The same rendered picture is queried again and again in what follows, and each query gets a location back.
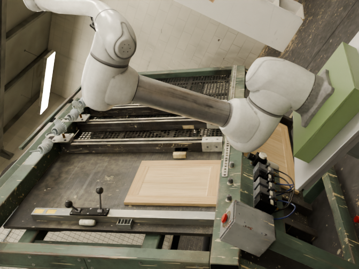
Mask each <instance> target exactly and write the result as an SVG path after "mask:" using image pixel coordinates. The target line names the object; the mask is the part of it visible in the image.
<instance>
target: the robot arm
mask: <svg viewBox="0 0 359 269"><path fill-rule="evenodd" d="M23 2H24V4H25V5H26V7H27V8H28V9H30V10H32V11H35V12H39V11H51V12H54V13H61V14H73V15H84V16H89V17H90V18H91V21H92V23H91V24H90V27H91V28H93V29H94V31H95V35H94V38H93V43H92V46H91V50H90V53H89V55H88V57H87V60H86V62H85V66H84V70H83V74H82V81H81V92H82V98H83V100H84V102H85V104H86V105H87V106H88V107H90V108H91V109H94V110H97V111H106V110H109V109H111V108H113V107H114V105H121V104H124V105H125V104H129V103H131V102H133V103H136V104H140V105H143V106H147V107H151V108H154V109H158V110H161V111H164V112H168V113H173V114H176V115H180V116H184V117H187V118H191V119H194V120H197V121H201V122H205V123H209V124H212V125H216V126H219V128H220V129H221V131H222V133H223V134H224V135H226V136H227V140H228V142H229V144H230V145H231V146H232V147H233V148H234V149H236V150H238V151H240V152H243V153H250V152H253V151H255V150H257V149H258V148H260V147H261V146H262V145H263V144H264V143H265V142H266V141H267V140H268V139H269V137H270V136H271V135H272V133H273V132H274V130H275V129H276V127H277V125H278V124H279V122H280V120H281V118H282V117H283V115H284V114H285V113H286V112H288V111H289V110H290V109H291V110H293V111H295V112H297V113H298V114H300V116H301V126H302V127H304V128H306V127H307V126H308V124H309V122H310V121H311V119H312V118H313V117H314V116H315V115H316V113H317V112H318V111H319V109H320V108H321V107H322V106H323V104H324V103H325V102H326V101H327V99H328V98H329V97H330V96H331V95H332V94H333V93H334V89H335V88H334V87H333V86H332V84H331V81H330V78H329V70H327V69H324V70H323V71H322V72H321V73H320V75H319V76H318V75H316V74H313V73H311V72H310V71H308V70H306V69H305V68H303V67H301V66H299V65H297V64H294V63H292V62H290V61H287V60H285V59H281V58H276V57H262V58H257V59H256V60H255V61H254V62H253V64H252V65H251V66H250V68H249V70H248V72H247V74H246V82H245V83H246V87H247V89H248V90H250V93H249V96H248V97H247V98H234V99H231V100H229V101H227V102H226V101H223V100H219V99H216V98H213V97H210V96H206V95H204V94H201V93H197V92H194V91H190V90H187V89H184V88H180V87H178V86H174V85H171V84H168V83H165V82H162V81H158V80H155V79H152V78H149V77H146V76H142V75H139V74H138V72H137V71H136V70H135V69H133V68H132V67H130V66H129V62H130V59H131V57H132V56H133V55H134V54H135V52H136V48H137V40H136V35H135V32H134V30H133V28H132V26H131V25H130V23H129V22H128V21H127V19H126V18H125V17H124V16H123V15H121V14H120V13H119V12H118V11H117V10H115V9H113V8H111V7H110V6H108V5H107V4H105V3H103V2H101V1H99V0H23Z"/></svg>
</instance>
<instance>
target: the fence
mask: <svg viewBox="0 0 359 269"><path fill-rule="evenodd" d="M36 209H45V210H44V211H43V213H34V212H35V210H36ZM49 209H51V210H57V211H56V212H55V213H46V212H47V211H48V210H49ZM71 210H72V209H65V208H35V209H34V211H33V212H32V213H31V216H32V218H33V220H59V221H80V219H93V220H95V221H96V222H110V223H117V222H118V220H119V218H121V219H132V220H133V223H143V224H177V225H210V226H214V219H215V212H201V211H155V210H111V209H110V210H109V212H108V214H107V216H73V215H69V213H70V212H71Z"/></svg>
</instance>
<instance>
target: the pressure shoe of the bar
mask: <svg viewBox="0 0 359 269"><path fill-rule="evenodd" d="M186 156H187V154H186V152H174V153H173V158H174V159H185V158H186Z"/></svg>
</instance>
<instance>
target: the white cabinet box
mask: <svg viewBox="0 0 359 269"><path fill-rule="evenodd" d="M174 1H176V2H178V3H180V4H182V5H185V6H187V7H189V8H191V9H193V10H195V11H197V12H199V13H201V14H203V15H205V16H207V17H209V18H212V19H214V20H216V21H218V22H220V23H222V24H224V25H226V26H228V27H230V28H232V29H234V30H237V31H239V32H241V33H243V34H245V35H247V36H249V37H251V38H253V39H255V40H257V41H259V42H261V43H264V44H266V45H268V46H270V47H272V48H274V49H276V50H278V51H280V52H283V51H284V50H285V48H286V47H287V45H288V44H289V42H290V41H291V39H292V38H293V36H294V35H295V33H296V32H297V30H298V29H299V27H300V26H301V24H302V23H303V21H304V19H305V17H304V12H303V5H302V4H300V3H298V2H296V1H294V0H174Z"/></svg>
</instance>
